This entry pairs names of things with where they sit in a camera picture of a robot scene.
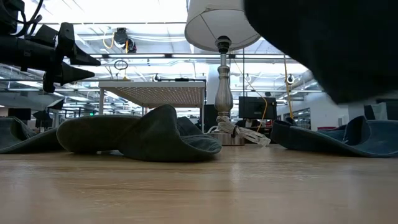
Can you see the black softbox light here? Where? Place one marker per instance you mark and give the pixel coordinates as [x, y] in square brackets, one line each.
[56, 104]
[42, 116]

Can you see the small round hanging reel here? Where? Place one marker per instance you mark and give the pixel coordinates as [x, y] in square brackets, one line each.
[290, 79]

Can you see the red box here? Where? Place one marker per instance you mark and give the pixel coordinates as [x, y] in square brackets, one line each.
[326, 128]

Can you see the silver lamp base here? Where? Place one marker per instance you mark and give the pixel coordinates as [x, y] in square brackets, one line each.
[224, 93]

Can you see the black rectangular panel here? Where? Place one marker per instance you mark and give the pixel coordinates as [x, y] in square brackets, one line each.
[210, 116]

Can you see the white perforated shelf riser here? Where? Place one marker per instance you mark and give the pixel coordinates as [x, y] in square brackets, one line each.
[155, 93]

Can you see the white lamp shade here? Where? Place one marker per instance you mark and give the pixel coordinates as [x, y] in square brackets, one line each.
[214, 21]

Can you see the blue denim hat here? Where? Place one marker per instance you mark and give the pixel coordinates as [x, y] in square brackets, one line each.
[367, 140]
[326, 40]

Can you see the large black monitor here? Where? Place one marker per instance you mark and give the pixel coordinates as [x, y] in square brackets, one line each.
[252, 107]

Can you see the dark green hat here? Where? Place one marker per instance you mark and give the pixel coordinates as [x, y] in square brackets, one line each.
[18, 140]
[149, 137]

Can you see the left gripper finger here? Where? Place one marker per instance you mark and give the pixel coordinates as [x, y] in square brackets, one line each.
[73, 74]
[81, 59]

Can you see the small black monitor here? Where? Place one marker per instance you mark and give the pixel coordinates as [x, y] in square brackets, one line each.
[19, 114]

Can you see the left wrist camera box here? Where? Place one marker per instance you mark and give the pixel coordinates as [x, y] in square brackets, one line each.
[46, 35]

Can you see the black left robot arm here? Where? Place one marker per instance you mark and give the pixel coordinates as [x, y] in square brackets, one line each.
[7, 15]

